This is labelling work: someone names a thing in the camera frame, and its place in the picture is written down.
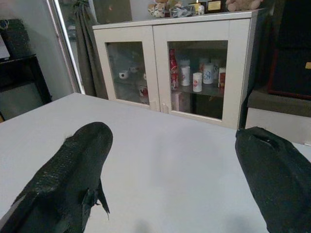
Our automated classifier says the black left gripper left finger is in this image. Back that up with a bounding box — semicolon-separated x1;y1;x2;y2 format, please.
0;121;114;233

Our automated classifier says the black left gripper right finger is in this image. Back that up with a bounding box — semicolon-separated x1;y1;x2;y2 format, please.
235;126;311;233

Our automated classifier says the white low bench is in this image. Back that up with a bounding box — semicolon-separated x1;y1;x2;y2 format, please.
244;91;311;146

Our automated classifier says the black side table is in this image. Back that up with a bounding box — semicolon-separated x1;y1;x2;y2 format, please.
0;54;53;122

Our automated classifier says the white and red box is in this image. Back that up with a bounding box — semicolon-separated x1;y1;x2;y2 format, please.
218;67;226;88

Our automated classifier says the pink box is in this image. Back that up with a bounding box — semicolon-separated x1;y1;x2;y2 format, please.
171;92;191;113

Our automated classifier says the white cup with red print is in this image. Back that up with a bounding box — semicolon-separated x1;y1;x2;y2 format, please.
192;72;203;92
180;66;191;86

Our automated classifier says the white cup with blue print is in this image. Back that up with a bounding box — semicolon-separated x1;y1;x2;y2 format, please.
203;62;215;84

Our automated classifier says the dark red-trimmed cabinet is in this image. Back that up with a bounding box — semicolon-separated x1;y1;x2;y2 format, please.
257;0;311;100

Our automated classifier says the grey-green curtain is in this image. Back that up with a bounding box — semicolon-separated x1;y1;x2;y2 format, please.
74;0;109;100

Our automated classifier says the red cola bottle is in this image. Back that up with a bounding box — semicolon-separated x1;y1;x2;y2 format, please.
169;48;180;90

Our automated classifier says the black bag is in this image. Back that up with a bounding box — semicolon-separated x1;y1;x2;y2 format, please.
0;18;32;60

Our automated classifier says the white glass-door cabinet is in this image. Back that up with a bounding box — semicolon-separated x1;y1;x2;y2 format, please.
92;8;265;130

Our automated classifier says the pink plush toy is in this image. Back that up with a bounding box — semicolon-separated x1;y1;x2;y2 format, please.
225;0;264;12

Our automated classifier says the dark green box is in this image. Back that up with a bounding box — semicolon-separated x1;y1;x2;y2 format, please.
93;0;133;25

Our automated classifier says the dark plaque with gold plate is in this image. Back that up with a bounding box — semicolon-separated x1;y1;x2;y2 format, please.
206;0;223;13

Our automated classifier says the clear plastic bag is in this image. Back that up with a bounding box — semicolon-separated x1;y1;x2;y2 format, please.
169;4;198;18

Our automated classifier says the spotted plush toy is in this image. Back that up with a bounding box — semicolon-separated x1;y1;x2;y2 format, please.
147;0;171;18

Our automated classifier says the silver door frame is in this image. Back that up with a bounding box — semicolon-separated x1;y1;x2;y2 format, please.
46;0;86;95

